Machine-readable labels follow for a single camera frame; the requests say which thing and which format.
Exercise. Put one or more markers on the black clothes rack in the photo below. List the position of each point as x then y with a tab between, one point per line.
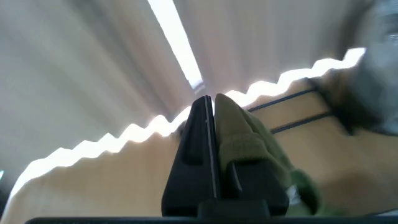
289	126

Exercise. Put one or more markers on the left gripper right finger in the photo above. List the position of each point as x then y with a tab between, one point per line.
255	186

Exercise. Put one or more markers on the green long-sleeved shirt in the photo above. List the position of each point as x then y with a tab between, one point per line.
239	137

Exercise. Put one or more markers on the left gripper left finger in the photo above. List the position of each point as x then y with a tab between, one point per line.
192	171

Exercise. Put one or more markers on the pale grey shorts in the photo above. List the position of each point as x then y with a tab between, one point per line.
376	99

